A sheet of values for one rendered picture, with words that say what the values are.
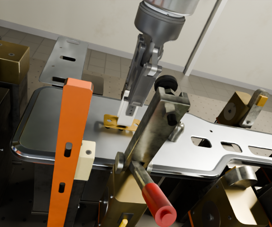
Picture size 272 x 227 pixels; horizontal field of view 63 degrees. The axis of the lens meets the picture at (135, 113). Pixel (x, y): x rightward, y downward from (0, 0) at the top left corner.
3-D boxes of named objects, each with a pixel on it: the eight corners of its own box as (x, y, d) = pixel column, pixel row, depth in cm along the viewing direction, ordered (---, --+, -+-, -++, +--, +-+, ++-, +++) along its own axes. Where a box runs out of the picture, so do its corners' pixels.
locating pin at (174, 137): (174, 138, 55) (186, 118, 51) (177, 147, 53) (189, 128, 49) (162, 135, 55) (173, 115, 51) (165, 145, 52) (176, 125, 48)
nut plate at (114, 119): (140, 120, 51) (141, 116, 50) (141, 132, 48) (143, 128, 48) (103, 114, 49) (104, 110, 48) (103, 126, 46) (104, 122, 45)
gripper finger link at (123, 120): (140, 98, 44) (140, 101, 43) (130, 124, 48) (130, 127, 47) (125, 96, 43) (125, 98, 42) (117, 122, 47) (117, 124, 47)
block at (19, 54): (29, 145, 75) (29, 46, 53) (21, 165, 69) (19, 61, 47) (2, 142, 73) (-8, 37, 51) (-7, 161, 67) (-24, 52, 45)
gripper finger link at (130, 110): (139, 93, 42) (141, 102, 40) (132, 113, 45) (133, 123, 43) (131, 91, 42) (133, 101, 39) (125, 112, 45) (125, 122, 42)
